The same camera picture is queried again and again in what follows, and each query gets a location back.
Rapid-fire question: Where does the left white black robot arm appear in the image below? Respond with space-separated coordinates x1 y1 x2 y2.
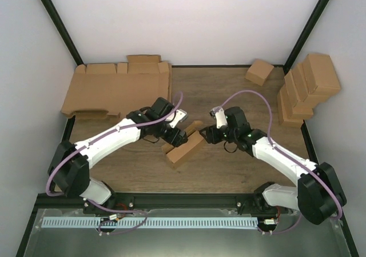
46 97 188 214

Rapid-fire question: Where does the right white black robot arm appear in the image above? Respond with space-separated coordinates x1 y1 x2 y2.
200 107 347 225

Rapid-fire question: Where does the lowest stacked folded cardboard box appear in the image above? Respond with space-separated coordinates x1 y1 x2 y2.
277 86 303 128

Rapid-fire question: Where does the small folded cardboard box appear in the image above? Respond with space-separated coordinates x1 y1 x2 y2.
245 59 274 86

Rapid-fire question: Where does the stack of flat cardboard sheets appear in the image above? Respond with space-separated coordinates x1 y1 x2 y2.
61 55 172 121

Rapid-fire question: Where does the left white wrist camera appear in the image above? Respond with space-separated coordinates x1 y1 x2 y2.
165 109 188 128

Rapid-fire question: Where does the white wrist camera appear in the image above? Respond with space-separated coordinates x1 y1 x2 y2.
165 109 188 128
209 106 227 129

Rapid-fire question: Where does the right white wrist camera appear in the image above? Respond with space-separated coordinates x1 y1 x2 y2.
209 106 227 129

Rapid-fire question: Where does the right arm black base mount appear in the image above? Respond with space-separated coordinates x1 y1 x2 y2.
235 182 278 216

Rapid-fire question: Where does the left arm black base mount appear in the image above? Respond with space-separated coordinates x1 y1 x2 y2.
83 192 135 216

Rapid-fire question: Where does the black aluminium frame rail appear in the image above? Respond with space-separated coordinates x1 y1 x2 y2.
37 192 338 212

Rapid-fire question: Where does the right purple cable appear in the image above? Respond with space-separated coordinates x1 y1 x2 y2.
220 90 343 236

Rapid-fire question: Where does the light blue slotted cable duct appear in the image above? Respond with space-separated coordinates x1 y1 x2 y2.
41 216 258 230

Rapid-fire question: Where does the right black frame post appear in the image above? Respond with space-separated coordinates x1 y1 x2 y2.
283 0 330 75

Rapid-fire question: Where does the black frame post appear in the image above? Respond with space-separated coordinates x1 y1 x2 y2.
283 0 330 75
40 0 84 66

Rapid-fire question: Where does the left black frame post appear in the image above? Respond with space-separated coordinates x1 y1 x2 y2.
40 0 84 66

